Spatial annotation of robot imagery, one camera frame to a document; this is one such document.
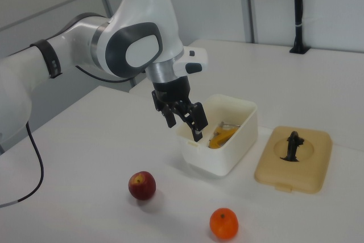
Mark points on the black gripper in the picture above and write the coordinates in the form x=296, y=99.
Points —
x=172, y=92

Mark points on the red apple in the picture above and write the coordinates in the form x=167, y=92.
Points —
x=142, y=186

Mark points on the orange fruit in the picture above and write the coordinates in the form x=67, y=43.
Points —
x=224, y=223

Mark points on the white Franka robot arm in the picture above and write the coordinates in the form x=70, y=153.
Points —
x=142, y=12

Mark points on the white plastic container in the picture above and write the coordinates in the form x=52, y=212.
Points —
x=216, y=160

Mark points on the yellow C-clamp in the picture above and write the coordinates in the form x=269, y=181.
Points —
x=220, y=139

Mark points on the beige plastic lid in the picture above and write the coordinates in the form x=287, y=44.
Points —
x=307, y=174

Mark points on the black camera pole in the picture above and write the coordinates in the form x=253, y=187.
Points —
x=298, y=12

